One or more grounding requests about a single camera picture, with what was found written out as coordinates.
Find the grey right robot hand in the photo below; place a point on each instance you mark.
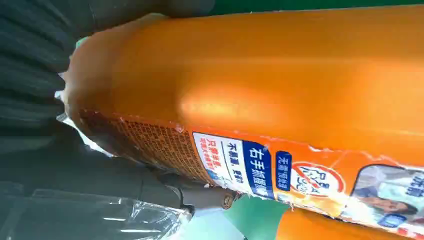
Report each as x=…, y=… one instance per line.
x=82, y=185

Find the green table mat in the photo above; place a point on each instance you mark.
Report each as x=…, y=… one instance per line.
x=255, y=215

